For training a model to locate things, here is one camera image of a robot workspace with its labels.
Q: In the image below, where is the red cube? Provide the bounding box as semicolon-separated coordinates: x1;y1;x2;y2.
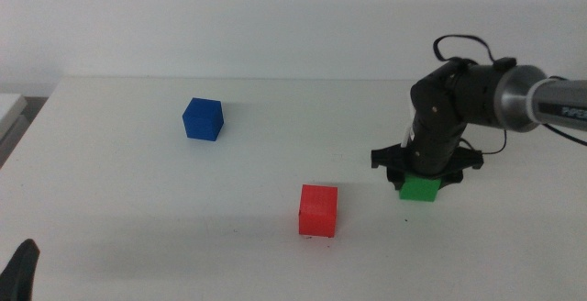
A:
298;184;339;239

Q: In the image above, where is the blue cube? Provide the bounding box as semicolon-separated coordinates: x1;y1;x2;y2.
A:
182;97;225;142

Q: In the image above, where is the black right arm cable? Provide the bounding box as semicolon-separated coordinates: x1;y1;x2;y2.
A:
433;34;587;156

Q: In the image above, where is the white side table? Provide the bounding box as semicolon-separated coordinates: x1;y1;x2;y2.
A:
0;93;28;167

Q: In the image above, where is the green cube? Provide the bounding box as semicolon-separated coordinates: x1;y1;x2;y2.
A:
398;174;442;203

